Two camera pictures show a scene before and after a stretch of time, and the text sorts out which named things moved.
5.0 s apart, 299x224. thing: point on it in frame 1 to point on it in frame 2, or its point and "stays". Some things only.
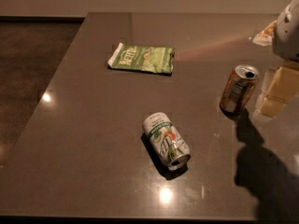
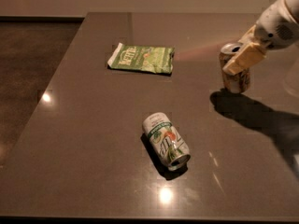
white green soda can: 167,139 stays
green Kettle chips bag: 144,59 stays
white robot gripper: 287,36 to 273,28
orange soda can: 238,89 to 238,83
